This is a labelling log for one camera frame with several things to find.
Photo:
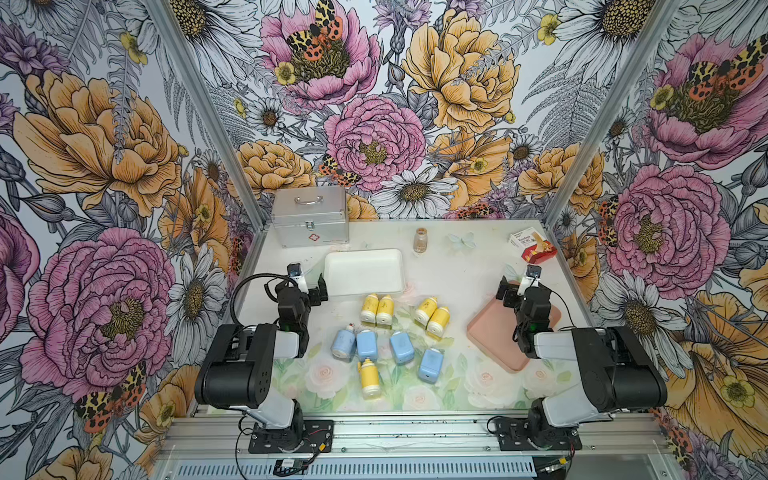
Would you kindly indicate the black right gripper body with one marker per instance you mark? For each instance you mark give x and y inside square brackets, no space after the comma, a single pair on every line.
[519,295]

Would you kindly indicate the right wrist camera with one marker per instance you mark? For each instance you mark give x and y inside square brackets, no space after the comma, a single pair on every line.
[530,279]

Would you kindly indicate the blue pencil sharpener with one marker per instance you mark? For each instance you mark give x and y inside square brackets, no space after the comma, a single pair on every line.
[344,344]
[430,366]
[366,345]
[402,347]

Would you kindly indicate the white plastic tray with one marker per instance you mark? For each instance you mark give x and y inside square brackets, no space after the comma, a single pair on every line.
[362,272]

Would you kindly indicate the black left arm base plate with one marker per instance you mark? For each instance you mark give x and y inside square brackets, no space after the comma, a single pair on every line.
[312,436]

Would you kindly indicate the aluminium rail frame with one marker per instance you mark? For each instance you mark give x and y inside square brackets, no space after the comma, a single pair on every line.
[418,445]

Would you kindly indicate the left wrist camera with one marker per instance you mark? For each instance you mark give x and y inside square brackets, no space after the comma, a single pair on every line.
[295,271]

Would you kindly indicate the yellow pencil sharpener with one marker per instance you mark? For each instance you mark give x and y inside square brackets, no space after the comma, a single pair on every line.
[369,309]
[369,379]
[385,311]
[438,322]
[425,311]

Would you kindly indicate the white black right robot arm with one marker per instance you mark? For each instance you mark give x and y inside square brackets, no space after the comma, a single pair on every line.
[614,370]

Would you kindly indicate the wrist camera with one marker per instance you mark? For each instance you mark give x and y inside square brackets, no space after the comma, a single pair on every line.
[295,271]
[530,279]

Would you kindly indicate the pink plastic tray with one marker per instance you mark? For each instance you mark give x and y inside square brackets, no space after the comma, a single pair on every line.
[495,336]

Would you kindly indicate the red white small box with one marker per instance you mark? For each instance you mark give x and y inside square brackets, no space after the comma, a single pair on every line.
[535,248]

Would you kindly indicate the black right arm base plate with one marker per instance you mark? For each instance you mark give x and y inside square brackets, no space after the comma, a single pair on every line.
[519,434]

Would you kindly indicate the silver metal case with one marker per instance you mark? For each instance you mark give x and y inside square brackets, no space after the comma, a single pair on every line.
[310,216]

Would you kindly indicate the small glass bottle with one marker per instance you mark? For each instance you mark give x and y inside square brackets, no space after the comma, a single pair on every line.
[420,243]

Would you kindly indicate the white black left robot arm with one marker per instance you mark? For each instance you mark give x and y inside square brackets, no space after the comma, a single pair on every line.
[236,373]

